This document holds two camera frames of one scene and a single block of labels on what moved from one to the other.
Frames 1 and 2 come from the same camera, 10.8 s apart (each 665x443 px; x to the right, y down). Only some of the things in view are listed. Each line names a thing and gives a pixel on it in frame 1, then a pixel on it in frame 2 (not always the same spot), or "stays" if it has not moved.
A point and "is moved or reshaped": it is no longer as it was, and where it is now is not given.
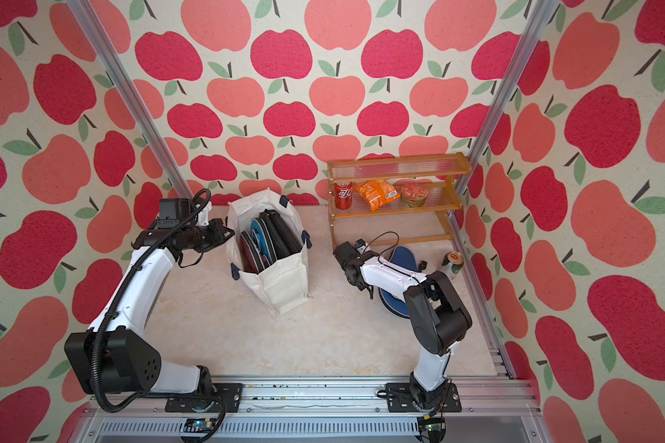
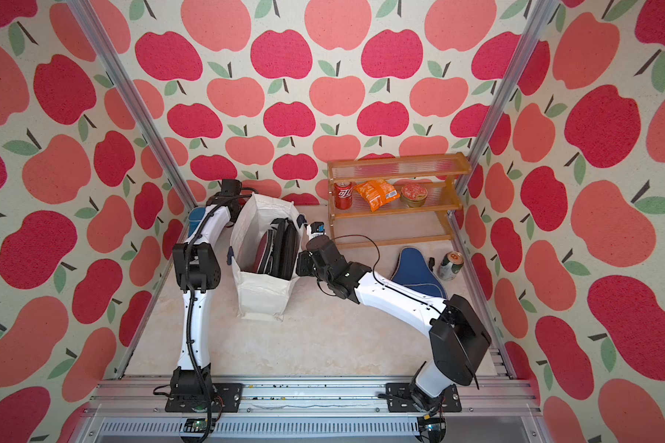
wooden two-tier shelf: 396,185 stays
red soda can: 344,196 stays
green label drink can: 453,262 stays
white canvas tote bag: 268,248 is moved or reshaped
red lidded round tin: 414,195 stays
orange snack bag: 377,193 stays
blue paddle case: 259,238 → 195,217
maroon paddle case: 247,258 → 260,252
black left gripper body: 206,236 → 235,219
